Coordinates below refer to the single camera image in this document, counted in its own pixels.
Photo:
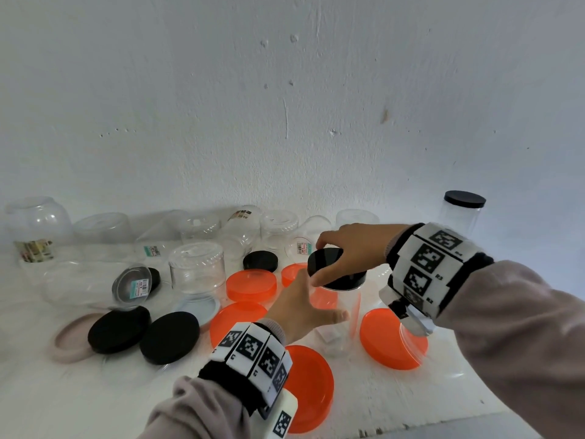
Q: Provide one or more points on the pale pink lid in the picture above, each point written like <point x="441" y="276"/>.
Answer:
<point x="68" y="345"/>

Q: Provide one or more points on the large black lid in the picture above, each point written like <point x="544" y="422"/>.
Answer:
<point x="169" y="338"/>
<point x="119" y="330"/>

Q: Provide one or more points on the person's right forearm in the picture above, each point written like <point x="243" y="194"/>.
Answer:
<point x="521" y="342"/>

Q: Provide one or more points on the person's left forearm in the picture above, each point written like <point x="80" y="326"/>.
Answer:
<point x="192" y="413"/>

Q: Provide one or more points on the tall transparent labelled jar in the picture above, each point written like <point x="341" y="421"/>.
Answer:
<point x="352" y="324"/>
<point x="459" y="219"/>

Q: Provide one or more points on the person's left hand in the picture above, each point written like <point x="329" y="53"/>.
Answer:
<point x="299" y="315"/>

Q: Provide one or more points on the black white marker wristband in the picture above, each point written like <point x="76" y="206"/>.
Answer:
<point x="251" y="349"/>
<point x="429" y="260"/>

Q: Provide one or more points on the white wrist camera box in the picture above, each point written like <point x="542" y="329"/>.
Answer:
<point x="283" y="420"/>
<point x="418" y="322"/>

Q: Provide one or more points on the light blue lid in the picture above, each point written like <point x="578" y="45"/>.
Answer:
<point x="205" y="310"/>

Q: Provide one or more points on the large orange lid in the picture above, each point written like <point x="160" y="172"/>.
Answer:
<point x="381" y="340"/>
<point x="313" y="388"/>
<point x="235" y="317"/>

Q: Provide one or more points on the group of transparent plastic jars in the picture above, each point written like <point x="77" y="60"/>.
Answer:
<point x="196" y="269"/>

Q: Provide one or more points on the wide transparent jar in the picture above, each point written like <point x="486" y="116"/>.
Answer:
<point x="413" y="347"/>

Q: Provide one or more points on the small orange lid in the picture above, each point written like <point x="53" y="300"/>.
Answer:
<point x="292" y="274"/>
<point x="251" y="285"/>

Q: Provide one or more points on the person's right hand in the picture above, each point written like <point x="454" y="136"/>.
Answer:
<point x="365" y="246"/>

